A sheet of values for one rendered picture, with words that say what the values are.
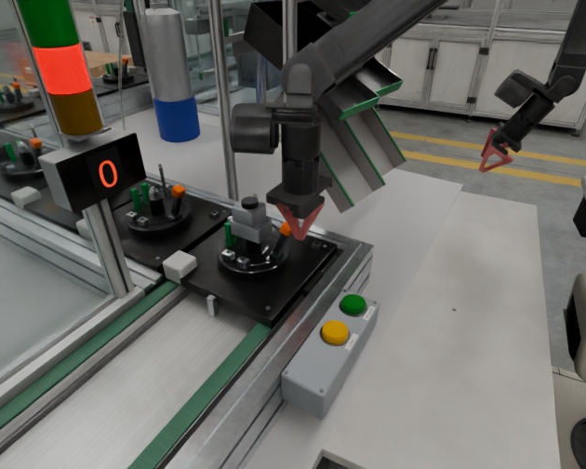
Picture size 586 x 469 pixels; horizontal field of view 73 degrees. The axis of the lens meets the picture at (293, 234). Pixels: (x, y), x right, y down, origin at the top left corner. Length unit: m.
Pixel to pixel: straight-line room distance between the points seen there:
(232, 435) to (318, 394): 0.12
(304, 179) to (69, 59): 0.32
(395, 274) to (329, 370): 0.39
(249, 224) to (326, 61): 0.30
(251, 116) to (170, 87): 1.01
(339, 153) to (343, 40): 0.41
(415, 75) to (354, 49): 4.19
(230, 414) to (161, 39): 1.25
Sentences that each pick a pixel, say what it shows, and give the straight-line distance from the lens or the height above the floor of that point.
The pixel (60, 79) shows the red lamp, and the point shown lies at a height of 1.33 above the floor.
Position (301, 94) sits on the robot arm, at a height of 1.30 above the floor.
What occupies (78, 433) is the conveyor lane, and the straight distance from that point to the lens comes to 0.67.
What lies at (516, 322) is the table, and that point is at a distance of 0.91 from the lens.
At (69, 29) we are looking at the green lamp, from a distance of 0.56.
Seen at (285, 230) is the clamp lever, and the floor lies 1.06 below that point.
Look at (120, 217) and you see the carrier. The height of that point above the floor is 0.97.
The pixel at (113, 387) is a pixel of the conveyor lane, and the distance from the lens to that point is 0.69.
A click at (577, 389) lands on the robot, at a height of 0.28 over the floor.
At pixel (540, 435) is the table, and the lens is 0.76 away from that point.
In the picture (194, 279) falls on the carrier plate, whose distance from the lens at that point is 0.74.
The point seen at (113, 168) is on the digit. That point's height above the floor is 1.21.
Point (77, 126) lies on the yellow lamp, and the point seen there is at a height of 1.27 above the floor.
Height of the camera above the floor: 1.44
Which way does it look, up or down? 35 degrees down
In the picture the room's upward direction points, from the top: straight up
